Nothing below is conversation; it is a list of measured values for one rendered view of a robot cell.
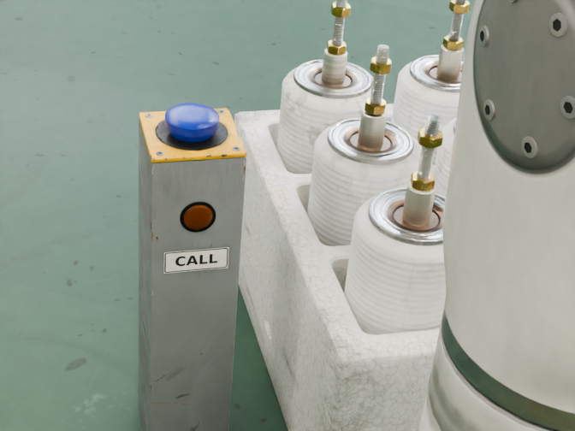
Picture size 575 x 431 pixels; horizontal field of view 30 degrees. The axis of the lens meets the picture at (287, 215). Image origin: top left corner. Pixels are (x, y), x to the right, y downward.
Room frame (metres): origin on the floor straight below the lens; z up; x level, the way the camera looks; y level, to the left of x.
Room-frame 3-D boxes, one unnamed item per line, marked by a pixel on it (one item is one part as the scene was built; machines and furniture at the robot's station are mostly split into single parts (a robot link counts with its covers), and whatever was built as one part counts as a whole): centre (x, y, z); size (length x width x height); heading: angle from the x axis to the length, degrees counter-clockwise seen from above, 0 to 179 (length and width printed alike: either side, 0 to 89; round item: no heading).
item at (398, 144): (0.81, -0.07, 0.25); 0.08 x 0.08 x 0.01
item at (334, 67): (0.93, -0.03, 0.26); 0.02 x 0.02 x 0.03
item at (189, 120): (0.69, 0.08, 0.32); 0.04 x 0.04 x 0.02
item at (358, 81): (0.93, -0.03, 0.25); 0.08 x 0.08 x 0.01
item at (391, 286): (0.70, -0.10, 0.16); 0.10 x 0.10 x 0.18
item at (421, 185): (0.70, -0.10, 0.29); 0.02 x 0.02 x 0.01; 35
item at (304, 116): (0.93, -0.03, 0.16); 0.10 x 0.10 x 0.18
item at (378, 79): (0.81, -0.07, 0.30); 0.01 x 0.01 x 0.08
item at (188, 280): (0.69, 0.08, 0.16); 0.07 x 0.07 x 0.31; 17
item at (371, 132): (0.81, -0.07, 0.26); 0.02 x 0.02 x 0.03
